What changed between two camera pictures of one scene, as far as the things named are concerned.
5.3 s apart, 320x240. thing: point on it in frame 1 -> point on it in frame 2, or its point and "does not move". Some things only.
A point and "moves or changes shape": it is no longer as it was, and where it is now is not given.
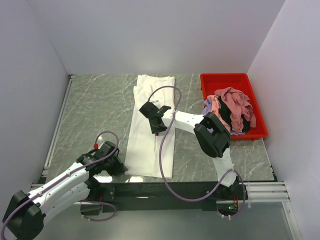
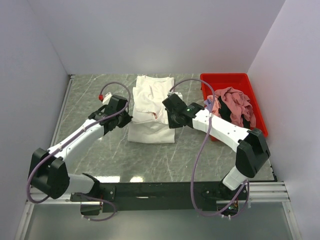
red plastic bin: [210, 82] does not move
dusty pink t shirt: [238, 105] does not move
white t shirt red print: [151, 154] moves or changes shape
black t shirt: [226, 114] does not move
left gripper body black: [113, 166] -> [124, 118]
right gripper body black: [150, 120] -> [172, 121]
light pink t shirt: [215, 105] does not move
